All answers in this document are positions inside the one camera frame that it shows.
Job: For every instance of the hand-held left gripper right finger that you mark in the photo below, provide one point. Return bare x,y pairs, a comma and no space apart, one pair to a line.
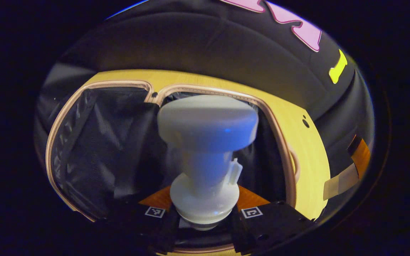
276,224

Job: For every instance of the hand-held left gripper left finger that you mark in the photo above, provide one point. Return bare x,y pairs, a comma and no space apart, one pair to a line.
133,227

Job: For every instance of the black backdrop cloth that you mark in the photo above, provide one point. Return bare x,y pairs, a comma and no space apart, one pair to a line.
190,42

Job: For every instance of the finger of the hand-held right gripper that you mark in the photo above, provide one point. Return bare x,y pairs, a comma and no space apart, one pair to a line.
361,156

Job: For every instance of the pale pink hard-shell suitcase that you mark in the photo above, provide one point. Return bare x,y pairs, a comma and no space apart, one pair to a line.
101,142

